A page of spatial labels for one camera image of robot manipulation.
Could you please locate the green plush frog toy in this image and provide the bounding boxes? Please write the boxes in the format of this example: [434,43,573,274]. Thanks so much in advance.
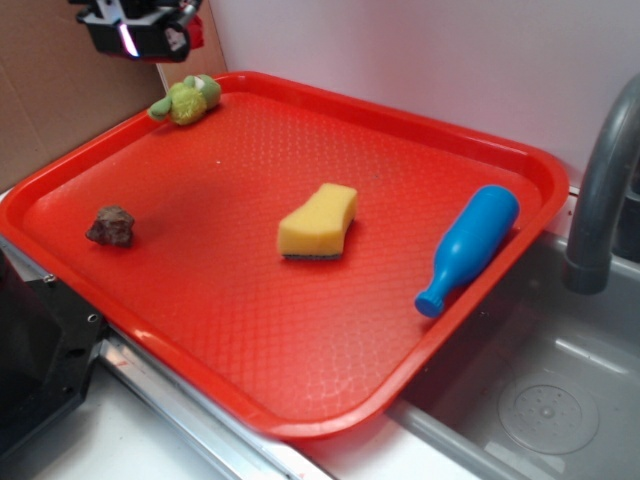
[146,74,222,126]

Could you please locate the yellow sponge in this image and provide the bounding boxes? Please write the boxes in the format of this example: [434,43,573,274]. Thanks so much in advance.
[277,183,358,258]

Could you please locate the blue plastic bottle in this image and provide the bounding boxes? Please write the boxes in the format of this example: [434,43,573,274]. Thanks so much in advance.
[414,185,520,318]

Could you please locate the grey sink basin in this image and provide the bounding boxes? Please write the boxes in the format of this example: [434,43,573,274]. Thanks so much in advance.
[389,234,639,479]

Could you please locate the brown cardboard panel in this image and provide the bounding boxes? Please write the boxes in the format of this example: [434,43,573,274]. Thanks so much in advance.
[1,1,226,190]

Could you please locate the brown rock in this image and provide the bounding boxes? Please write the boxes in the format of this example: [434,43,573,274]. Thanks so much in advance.
[85,205,135,248]

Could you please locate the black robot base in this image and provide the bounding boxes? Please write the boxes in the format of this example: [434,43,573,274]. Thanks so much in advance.
[1,254,105,459]

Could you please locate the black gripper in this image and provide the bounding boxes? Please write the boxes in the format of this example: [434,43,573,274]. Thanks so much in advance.
[76,0,202,63]

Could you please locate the grey faucet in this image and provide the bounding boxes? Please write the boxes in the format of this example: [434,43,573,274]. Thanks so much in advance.
[563,76,639,295]

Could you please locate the red plastic tray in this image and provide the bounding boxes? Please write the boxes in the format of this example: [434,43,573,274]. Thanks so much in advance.
[1,72,569,440]

